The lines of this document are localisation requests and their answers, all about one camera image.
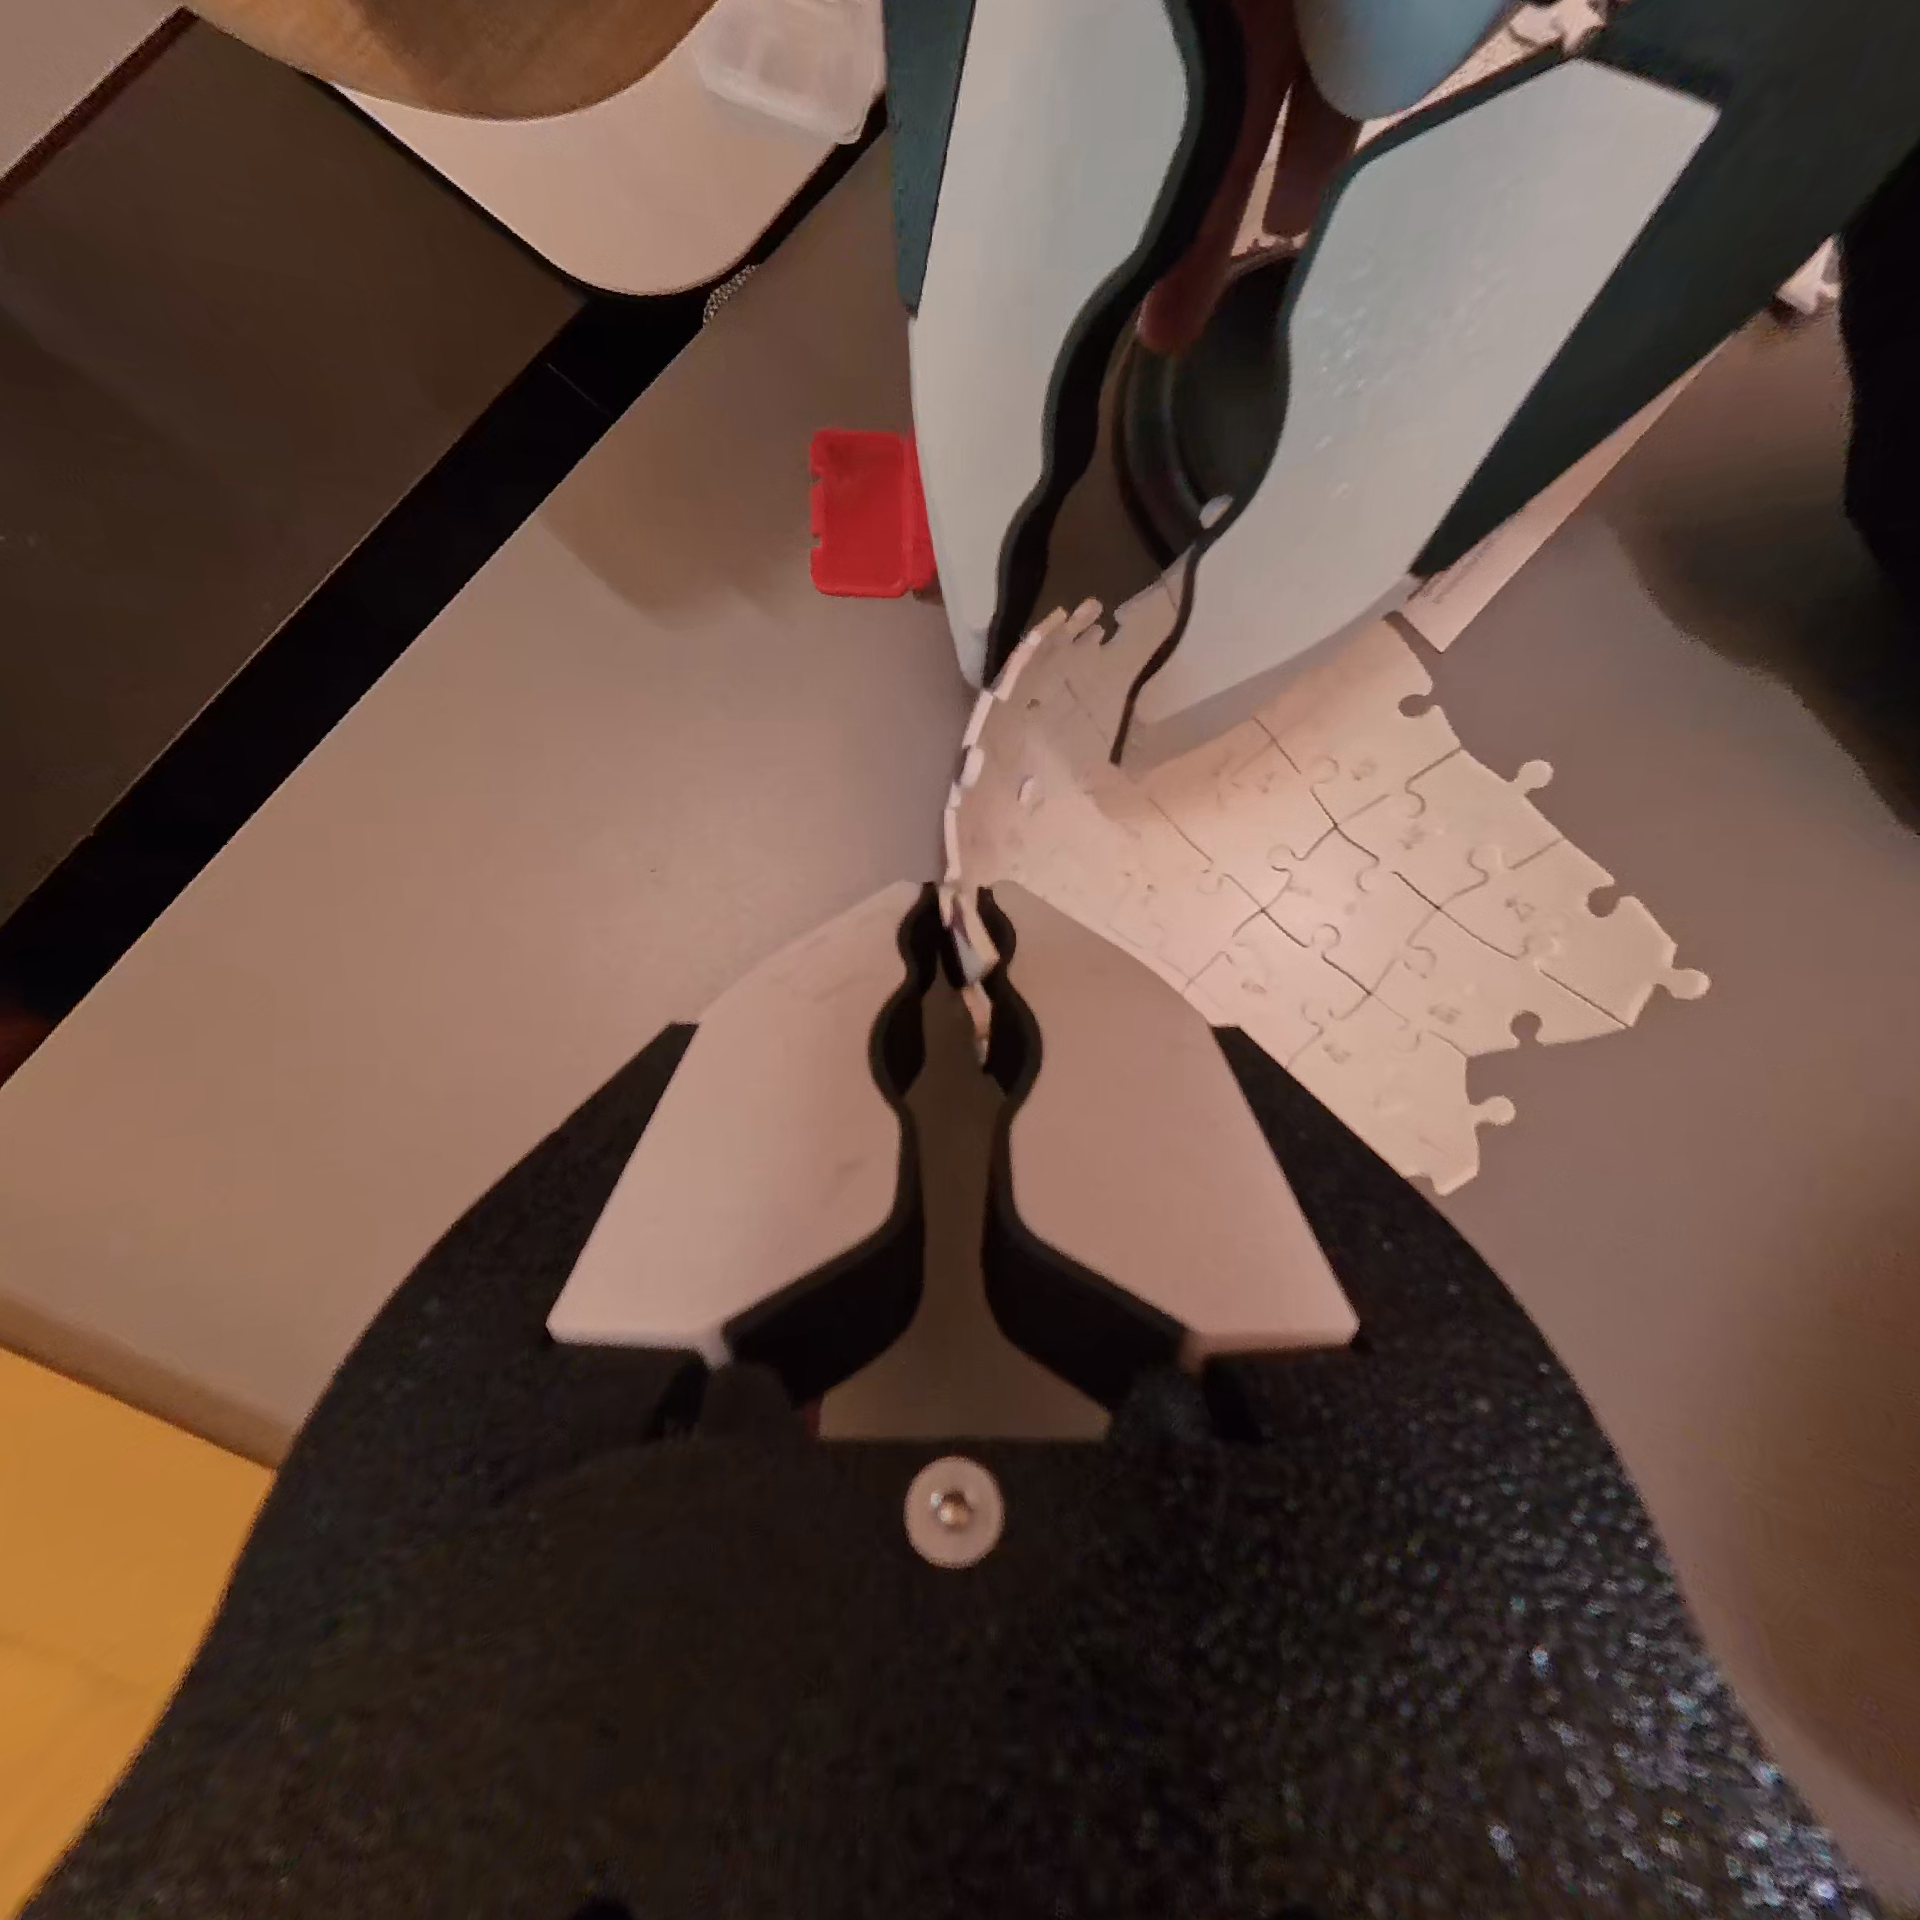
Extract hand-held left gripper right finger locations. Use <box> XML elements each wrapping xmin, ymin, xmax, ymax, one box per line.
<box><xmin>979</xmin><ymin>885</ymin><xmax>1360</xmax><ymax>1415</ymax></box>

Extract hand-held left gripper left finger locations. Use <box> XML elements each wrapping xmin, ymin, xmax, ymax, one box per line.
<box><xmin>547</xmin><ymin>882</ymin><xmax>934</xmax><ymax>1413</ymax></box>

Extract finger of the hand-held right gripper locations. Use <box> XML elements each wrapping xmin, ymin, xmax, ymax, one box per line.
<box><xmin>1112</xmin><ymin>42</ymin><xmax>1847</xmax><ymax>761</ymax></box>
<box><xmin>883</xmin><ymin>0</ymin><xmax>1212</xmax><ymax>684</ymax></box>

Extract white curved puzzle sheet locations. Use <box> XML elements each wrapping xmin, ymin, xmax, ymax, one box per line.
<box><xmin>936</xmin><ymin>592</ymin><xmax>1711</xmax><ymax>1199</ymax></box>

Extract person's right hand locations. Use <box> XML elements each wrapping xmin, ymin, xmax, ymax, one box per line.
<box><xmin>1141</xmin><ymin>0</ymin><xmax>1360</xmax><ymax>352</ymax></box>

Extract clear plastic container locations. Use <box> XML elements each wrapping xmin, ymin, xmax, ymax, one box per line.
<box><xmin>702</xmin><ymin>0</ymin><xmax>888</xmax><ymax>146</ymax></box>

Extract red plastic piece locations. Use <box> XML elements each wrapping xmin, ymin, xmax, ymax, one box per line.
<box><xmin>808</xmin><ymin>431</ymin><xmax>936</xmax><ymax>599</ymax></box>

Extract brown wooden board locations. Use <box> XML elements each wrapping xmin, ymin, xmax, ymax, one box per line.
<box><xmin>192</xmin><ymin>0</ymin><xmax>710</xmax><ymax>119</ymax></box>

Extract dark furniture panel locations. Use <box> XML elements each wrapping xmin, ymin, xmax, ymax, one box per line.
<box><xmin>0</xmin><ymin>11</ymin><xmax>710</xmax><ymax>1040</ymax></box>

